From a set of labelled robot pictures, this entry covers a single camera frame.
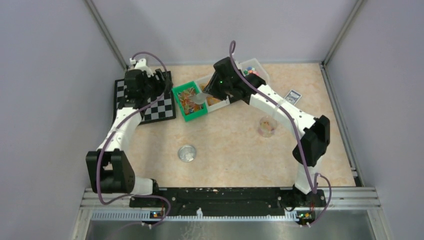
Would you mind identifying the clear plastic scoop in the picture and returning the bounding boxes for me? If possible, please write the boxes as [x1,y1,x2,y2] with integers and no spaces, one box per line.
[189,92,212,105]

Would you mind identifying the green candy bin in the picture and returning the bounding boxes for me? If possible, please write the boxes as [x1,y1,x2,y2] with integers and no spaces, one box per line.
[172,81,208,122]

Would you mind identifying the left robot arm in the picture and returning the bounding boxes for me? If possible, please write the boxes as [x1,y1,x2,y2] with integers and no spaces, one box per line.
[85,58,173,207]

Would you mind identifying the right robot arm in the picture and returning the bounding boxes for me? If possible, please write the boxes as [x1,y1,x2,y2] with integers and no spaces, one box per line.
[204,57,331,206]

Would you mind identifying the white bin orange candies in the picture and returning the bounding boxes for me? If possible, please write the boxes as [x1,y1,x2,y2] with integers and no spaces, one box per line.
[194,74,230,112]

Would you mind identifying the white bin colourful candies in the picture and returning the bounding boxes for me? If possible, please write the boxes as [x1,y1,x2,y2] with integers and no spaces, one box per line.
[239,58,270,83]

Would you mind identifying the clear plastic cup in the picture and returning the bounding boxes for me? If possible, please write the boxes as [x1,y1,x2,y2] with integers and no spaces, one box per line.
[258,116,278,138]

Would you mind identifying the blue playing card box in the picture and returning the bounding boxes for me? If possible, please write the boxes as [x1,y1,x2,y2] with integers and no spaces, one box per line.
[284,89,302,106]

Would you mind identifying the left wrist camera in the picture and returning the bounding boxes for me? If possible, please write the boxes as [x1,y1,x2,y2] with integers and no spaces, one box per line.
[128,58,149,71]

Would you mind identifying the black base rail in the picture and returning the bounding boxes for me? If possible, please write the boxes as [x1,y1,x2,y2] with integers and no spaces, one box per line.
[129,187,327,217]

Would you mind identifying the white cable duct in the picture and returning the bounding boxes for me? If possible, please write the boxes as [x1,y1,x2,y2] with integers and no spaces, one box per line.
[91,209,312,222]

